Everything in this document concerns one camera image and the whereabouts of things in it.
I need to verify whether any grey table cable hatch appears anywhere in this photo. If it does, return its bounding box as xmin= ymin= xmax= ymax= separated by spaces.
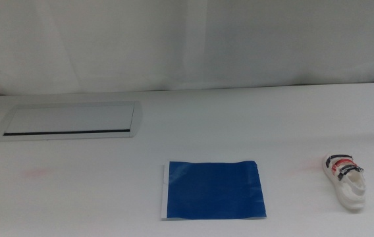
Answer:
xmin=0 ymin=101 xmax=144 ymax=142

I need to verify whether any white backdrop curtain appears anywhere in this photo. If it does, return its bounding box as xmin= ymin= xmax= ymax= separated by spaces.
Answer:
xmin=0 ymin=0 xmax=374 ymax=97

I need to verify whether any white shoe with striped straps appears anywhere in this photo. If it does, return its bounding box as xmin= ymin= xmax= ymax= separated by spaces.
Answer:
xmin=322 ymin=151 xmax=367 ymax=211

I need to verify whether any blue rectangular mat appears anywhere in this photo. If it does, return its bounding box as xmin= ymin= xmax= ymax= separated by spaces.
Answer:
xmin=161 ymin=160 xmax=267 ymax=221

